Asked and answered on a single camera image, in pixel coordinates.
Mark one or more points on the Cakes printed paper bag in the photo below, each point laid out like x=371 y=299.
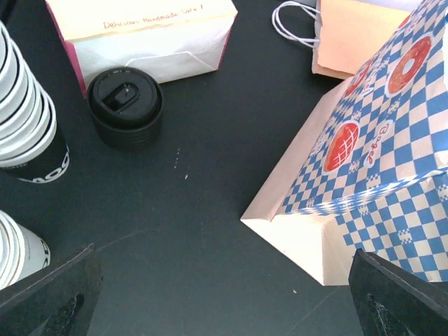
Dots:
x=169 y=40

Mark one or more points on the near paper cup stack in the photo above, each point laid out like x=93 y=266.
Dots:
x=22 y=252

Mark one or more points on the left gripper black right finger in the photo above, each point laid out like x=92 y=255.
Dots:
x=392 y=301

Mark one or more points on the black coffee cup lids stack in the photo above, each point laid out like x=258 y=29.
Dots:
x=126 y=107

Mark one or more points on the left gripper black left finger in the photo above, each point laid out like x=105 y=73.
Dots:
x=61 y=298

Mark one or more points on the orange flat paper bag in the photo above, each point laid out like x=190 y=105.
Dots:
x=346 y=33

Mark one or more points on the blue checkered paper bag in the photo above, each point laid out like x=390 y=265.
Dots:
x=368 y=169

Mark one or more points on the far paper cup stack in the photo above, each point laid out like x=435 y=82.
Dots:
x=33 y=148

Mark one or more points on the paper cup stack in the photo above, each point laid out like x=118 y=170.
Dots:
x=33 y=148
x=22 y=252

